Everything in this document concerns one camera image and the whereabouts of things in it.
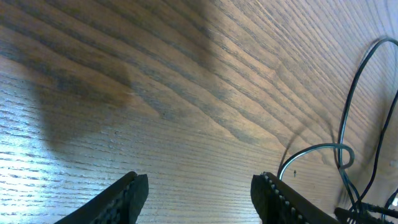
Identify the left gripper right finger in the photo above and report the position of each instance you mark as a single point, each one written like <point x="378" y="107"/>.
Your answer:
<point x="276" y="202"/>

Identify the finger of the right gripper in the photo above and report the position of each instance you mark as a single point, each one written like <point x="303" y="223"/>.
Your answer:
<point x="345" y="216"/>
<point x="377" y="209"/>

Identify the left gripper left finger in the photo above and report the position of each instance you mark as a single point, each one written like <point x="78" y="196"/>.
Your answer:
<point x="121" y="202"/>

